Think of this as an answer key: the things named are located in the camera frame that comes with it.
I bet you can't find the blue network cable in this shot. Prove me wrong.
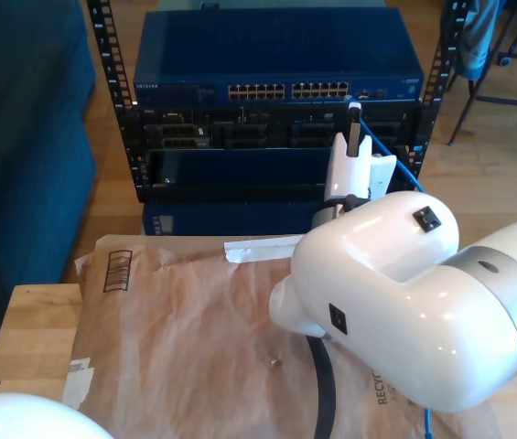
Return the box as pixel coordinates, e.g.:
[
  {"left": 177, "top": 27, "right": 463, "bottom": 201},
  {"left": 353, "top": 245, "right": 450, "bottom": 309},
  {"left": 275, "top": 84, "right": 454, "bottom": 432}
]
[{"left": 343, "top": 92, "right": 434, "bottom": 439}]

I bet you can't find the black rack server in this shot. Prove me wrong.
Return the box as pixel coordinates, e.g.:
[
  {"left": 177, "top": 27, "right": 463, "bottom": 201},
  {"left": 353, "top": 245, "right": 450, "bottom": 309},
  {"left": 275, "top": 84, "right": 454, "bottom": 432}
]
[{"left": 141, "top": 105, "right": 419, "bottom": 150}]

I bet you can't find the black rack shelf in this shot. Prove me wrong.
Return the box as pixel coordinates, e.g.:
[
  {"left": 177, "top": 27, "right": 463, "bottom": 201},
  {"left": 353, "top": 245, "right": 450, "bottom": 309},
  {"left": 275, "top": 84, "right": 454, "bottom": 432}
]
[{"left": 141, "top": 145, "right": 414, "bottom": 203}]

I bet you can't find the dark blue flat chassis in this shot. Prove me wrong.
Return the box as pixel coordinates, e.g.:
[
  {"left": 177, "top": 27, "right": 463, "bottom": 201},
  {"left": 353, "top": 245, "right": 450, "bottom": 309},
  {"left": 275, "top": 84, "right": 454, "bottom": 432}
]
[{"left": 141, "top": 200, "right": 328, "bottom": 237}]

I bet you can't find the grey-blue cloth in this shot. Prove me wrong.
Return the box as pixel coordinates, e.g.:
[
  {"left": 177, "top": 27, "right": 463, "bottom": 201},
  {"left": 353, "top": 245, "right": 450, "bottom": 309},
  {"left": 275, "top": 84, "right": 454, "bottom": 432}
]
[{"left": 440, "top": 0, "right": 506, "bottom": 82}]

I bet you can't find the dark metal stool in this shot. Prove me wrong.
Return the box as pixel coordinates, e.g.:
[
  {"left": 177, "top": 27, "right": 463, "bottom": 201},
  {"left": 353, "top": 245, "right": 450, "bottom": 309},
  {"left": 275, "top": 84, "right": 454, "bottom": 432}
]
[{"left": 447, "top": 0, "right": 517, "bottom": 159}]

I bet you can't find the brown paper mailer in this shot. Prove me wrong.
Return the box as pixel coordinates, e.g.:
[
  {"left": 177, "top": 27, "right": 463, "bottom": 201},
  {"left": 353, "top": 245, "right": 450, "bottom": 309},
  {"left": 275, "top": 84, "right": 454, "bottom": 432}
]
[{"left": 59, "top": 232, "right": 501, "bottom": 439}]

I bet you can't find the blue sofa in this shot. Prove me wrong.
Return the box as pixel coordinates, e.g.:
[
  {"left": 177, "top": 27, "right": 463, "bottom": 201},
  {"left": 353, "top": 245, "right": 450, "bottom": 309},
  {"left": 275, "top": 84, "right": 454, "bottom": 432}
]
[{"left": 0, "top": 0, "right": 99, "bottom": 342}]

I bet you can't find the blue network switch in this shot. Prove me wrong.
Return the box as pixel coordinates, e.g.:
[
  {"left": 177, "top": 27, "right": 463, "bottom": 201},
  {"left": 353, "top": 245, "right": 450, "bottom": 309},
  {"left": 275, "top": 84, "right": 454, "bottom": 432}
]
[{"left": 132, "top": 6, "right": 426, "bottom": 109}]

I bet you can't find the black server rack frame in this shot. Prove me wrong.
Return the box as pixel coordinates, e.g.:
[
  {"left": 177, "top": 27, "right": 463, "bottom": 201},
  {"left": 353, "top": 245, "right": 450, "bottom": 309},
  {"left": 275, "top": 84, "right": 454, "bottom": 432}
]
[{"left": 86, "top": 0, "right": 472, "bottom": 205}]

